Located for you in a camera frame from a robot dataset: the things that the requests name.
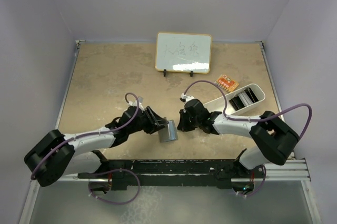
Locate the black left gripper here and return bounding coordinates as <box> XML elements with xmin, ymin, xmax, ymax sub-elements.
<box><xmin>127</xmin><ymin>106</ymin><xmax>167</xmax><ymax>134</ymax></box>

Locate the grey card holder wallet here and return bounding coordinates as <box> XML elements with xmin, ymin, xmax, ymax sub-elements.
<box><xmin>158</xmin><ymin>120</ymin><xmax>178</xmax><ymax>143</ymax></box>

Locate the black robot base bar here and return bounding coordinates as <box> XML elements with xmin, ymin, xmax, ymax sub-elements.
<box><xmin>78</xmin><ymin>150</ymin><xmax>265</xmax><ymax>191</ymax></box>

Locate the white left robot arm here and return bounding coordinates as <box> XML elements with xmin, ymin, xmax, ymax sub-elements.
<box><xmin>24</xmin><ymin>106</ymin><xmax>169</xmax><ymax>187</ymax></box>

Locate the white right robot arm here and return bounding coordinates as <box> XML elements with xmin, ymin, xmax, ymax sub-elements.
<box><xmin>177</xmin><ymin>96</ymin><xmax>300</xmax><ymax>177</ymax></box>

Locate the white box with cards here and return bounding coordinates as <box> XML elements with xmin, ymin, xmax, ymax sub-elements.
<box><xmin>204</xmin><ymin>84</ymin><xmax>266</xmax><ymax>115</ymax></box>

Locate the small whiteboard with writing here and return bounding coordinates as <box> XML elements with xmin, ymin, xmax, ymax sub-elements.
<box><xmin>155</xmin><ymin>32</ymin><xmax>212</xmax><ymax>74</ymax></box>

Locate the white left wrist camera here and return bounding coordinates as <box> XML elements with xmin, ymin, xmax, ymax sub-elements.
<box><xmin>128</xmin><ymin>96</ymin><xmax>144</xmax><ymax>107</ymax></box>

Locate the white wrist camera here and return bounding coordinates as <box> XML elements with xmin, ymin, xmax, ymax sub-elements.
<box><xmin>180</xmin><ymin>93</ymin><xmax>194</xmax><ymax>104</ymax></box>
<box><xmin>128</xmin><ymin>96</ymin><xmax>144</xmax><ymax>107</ymax></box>

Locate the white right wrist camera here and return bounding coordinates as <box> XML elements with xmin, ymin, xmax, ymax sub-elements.
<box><xmin>180</xmin><ymin>93</ymin><xmax>194</xmax><ymax>104</ymax></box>

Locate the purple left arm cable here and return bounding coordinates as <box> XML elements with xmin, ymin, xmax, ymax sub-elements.
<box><xmin>30</xmin><ymin>92</ymin><xmax>140</xmax><ymax>180</ymax></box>

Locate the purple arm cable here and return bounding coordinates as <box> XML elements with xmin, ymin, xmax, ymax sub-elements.
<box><xmin>30</xmin><ymin>92</ymin><xmax>140</xmax><ymax>180</ymax></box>
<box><xmin>181</xmin><ymin>79</ymin><xmax>313</xmax><ymax>143</ymax></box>

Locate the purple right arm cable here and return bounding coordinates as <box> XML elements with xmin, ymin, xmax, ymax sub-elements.
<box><xmin>181</xmin><ymin>79</ymin><xmax>313</xmax><ymax>143</ymax></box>

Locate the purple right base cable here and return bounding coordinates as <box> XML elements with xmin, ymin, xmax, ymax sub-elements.
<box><xmin>236</xmin><ymin>166</ymin><xmax>267</xmax><ymax>198</ymax></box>

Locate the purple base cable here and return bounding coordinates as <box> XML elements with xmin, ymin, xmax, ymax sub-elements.
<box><xmin>236</xmin><ymin>166</ymin><xmax>267</xmax><ymax>198</ymax></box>
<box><xmin>88</xmin><ymin>167</ymin><xmax>141</xmax><ymax>205</ymax></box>

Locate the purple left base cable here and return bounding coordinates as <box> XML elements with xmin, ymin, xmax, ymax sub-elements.
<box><xmin>88</xmin><ymin>167</ymin><xmax>141</xmax><ymax>205</ymax></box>

